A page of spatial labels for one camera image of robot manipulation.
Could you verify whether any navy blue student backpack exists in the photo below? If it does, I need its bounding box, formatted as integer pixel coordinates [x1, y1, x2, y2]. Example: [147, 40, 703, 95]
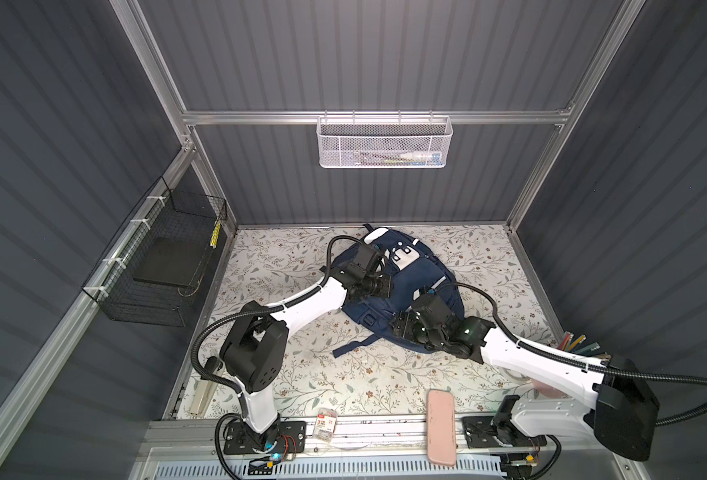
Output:
[332, 224, 465, 358]

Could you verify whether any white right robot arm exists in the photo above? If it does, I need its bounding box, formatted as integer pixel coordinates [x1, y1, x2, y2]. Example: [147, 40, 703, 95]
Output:
[389, 293, 659, 461]

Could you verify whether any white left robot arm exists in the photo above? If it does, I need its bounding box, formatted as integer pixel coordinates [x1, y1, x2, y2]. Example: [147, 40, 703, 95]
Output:
[219, 241, 393, 434]

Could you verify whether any pink pencil case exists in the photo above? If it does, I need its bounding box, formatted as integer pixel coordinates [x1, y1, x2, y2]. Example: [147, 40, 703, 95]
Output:
[427, 390, 457, 467]

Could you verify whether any white marker in basket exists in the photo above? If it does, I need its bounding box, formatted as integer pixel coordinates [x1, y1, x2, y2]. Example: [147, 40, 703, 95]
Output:
[399, 151, 443, 165]

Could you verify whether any pink cup with pencils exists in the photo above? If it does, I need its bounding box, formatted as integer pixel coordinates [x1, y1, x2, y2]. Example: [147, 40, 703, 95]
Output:
[531, 332, 611, 398]

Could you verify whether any small clear eraser box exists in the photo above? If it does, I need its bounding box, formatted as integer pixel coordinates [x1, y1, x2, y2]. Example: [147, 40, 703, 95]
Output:
[313, 408, 337, 443]

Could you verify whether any beige stapler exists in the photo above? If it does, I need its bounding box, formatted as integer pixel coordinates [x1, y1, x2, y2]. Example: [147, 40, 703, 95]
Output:
[188, 356, 223, 418]

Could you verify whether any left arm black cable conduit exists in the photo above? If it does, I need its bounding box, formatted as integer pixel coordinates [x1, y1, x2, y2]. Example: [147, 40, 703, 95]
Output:
[189, 234, 367, 394]

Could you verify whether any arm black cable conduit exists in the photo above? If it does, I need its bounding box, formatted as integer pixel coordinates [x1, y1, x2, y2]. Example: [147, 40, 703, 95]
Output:
[189, 234, 367, 394]
[433, 280, 707, 428]

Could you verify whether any white wire mesh basket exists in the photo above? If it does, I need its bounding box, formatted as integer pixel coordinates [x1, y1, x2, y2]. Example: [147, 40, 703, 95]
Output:
[315, 115, 453, 169]

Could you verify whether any black wire wall basket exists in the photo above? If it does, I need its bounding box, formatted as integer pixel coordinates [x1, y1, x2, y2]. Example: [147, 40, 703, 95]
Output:
[82, 179, 228, 327]

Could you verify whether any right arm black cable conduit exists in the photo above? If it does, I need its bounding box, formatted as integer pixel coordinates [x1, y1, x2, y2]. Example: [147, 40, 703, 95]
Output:
[433, 280, 707, 428]

